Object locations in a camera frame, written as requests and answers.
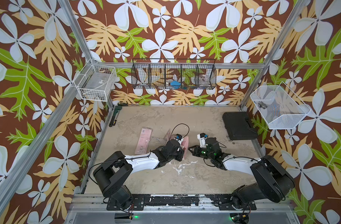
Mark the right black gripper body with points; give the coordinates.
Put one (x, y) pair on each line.
(201, 152)

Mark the pink ruler set pouch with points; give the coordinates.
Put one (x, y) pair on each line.
(185, 146)
(143, 141)

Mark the white mesh basket right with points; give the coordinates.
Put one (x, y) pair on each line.
(285, 108)

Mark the black plastic tool case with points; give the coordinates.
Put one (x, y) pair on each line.
(238, 126)

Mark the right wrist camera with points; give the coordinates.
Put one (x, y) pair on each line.
(202, 138)

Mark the white wire basket left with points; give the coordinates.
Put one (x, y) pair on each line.
(95, 81)

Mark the black wire basket rear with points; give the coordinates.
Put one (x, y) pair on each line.
(160, 72)

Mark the green black pipe wrench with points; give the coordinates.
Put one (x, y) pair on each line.
(113, 121)

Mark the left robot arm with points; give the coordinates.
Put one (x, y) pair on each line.
(111, 174)

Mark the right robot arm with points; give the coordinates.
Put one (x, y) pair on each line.
(273, 182)

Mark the pink transparent triangle ruler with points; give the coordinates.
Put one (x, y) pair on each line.
(168, 135)

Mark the clear transparent triangle ruler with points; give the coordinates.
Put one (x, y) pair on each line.
(157, 138)

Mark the blue object in basket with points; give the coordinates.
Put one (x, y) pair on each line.
(175, 85)

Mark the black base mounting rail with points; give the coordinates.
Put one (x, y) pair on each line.
(138, 202)

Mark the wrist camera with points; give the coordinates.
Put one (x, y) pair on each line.
(178, 137)
(202, 138)

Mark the small dark object in basket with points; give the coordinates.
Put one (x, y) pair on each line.
(262, 105)

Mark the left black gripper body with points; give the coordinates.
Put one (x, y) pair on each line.
(178, 154)

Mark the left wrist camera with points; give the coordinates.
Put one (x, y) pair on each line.
(178, 137)

